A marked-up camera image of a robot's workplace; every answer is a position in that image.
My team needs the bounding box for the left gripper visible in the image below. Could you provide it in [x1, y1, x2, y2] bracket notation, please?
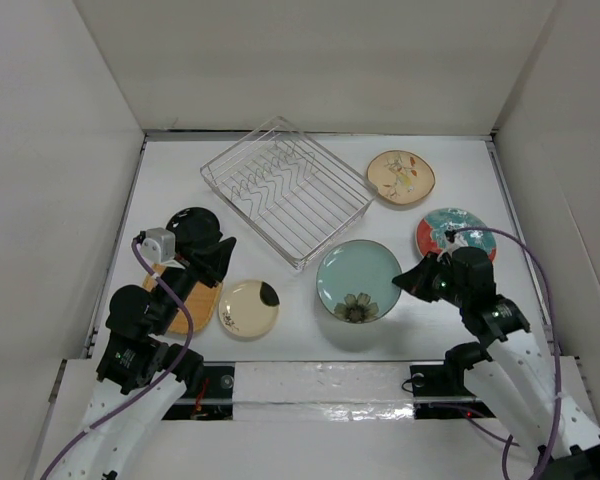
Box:
[152, 229, 235, 332]

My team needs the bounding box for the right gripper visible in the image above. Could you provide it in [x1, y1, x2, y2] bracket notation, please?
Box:
[391, 250, 469, 308]

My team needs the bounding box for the cream plate with black spot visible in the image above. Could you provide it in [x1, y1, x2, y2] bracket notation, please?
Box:
[218, 279, 280, 340]

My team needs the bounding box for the light blue flower plate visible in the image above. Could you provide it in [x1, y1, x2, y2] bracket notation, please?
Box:
[316, 239, 401, 324]

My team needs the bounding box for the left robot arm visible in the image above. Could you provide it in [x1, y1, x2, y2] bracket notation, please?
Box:
[41, 231, 237, 479]

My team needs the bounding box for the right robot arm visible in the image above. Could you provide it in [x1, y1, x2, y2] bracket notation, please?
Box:
[392, 247, 600, 479]

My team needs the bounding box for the orange woven oval plate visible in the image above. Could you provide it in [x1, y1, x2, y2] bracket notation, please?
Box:
[163, 276, 223, 336]

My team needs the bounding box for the black round plate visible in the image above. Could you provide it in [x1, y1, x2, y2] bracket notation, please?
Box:
[166, 207, 222, 254]

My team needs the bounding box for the red and teal plate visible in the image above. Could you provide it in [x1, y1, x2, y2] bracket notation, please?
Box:
[415, 207, 497, 261]

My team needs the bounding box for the beige floral plate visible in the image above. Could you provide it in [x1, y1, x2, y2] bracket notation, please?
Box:
[366, 150, 436, 206]

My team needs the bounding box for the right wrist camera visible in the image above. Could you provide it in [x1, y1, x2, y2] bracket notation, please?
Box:
[437, 229, 469, 261]

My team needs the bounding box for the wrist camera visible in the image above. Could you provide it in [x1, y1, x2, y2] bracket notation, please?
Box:
[437, 229, 469, 261]
[135, 228, 176, 264]

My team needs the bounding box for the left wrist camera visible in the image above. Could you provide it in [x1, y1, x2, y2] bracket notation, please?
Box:
[135, 228, 176, 264]

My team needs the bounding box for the wire dish rack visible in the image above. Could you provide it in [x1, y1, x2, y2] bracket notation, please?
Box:
[200, 116, 377, 270]

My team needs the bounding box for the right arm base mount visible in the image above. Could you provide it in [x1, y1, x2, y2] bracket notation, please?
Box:
[402, 363, 495, 420]

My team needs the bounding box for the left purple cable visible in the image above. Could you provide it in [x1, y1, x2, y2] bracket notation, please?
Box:
[42, 234, 196, 480]

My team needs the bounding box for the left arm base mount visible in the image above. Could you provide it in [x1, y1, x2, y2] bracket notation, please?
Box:
[163, 362, 235, 421]

